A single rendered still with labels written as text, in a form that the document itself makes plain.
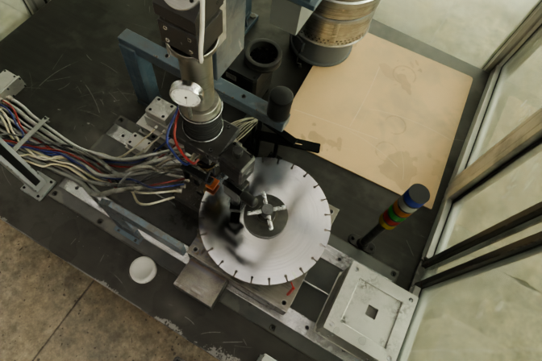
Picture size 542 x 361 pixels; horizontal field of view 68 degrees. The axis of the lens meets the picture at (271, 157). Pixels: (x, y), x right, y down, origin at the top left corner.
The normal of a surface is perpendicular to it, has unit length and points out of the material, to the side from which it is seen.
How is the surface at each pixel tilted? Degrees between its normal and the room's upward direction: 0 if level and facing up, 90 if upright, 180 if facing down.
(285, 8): 90
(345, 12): 90
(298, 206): 0
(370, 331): 0
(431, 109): 0
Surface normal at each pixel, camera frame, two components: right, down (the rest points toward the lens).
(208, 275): 0.09, -0.44
